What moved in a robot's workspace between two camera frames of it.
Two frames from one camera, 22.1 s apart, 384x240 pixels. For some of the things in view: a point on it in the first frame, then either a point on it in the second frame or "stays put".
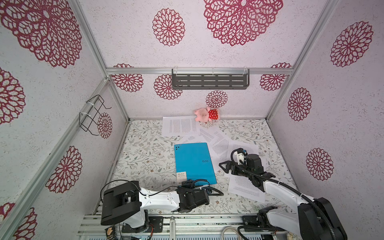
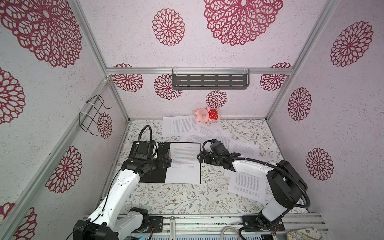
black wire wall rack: [88, 117] stays put
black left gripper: [189, 184] → [167, 162]
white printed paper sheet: [244, 186] stays put
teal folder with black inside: [195, 159] → [162, 148]
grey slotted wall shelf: [210, 78] stays put
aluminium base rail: [206, 227] stays put
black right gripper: [229, 166] → [201, 156]
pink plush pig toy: [205, 115] stays put
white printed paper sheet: [180, 126] stays put
